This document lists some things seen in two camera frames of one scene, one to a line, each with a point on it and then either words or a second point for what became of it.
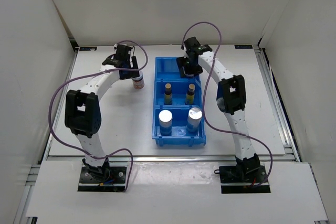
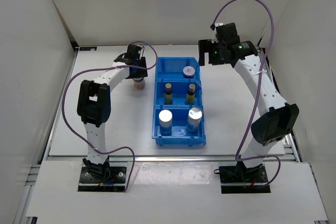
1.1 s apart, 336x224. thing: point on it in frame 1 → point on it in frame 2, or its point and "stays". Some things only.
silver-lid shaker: x=165 y=119 stays
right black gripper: x=181 y=61 → x=206 y=46
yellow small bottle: x=190 y=94 stays
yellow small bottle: x=168 y=94 stays
